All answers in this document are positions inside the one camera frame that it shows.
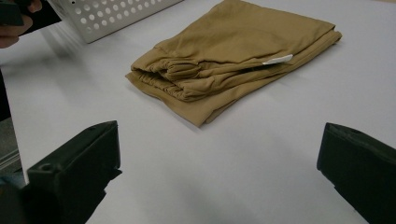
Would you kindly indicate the white perforated basket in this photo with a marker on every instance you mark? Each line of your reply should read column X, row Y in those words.
column 109, row 15

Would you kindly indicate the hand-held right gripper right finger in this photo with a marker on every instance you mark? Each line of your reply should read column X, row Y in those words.
column 361, row 168

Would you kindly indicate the tan pants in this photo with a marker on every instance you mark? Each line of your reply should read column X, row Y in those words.
column 224, row 59

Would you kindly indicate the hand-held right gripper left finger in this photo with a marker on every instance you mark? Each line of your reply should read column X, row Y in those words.
column 77, row 168

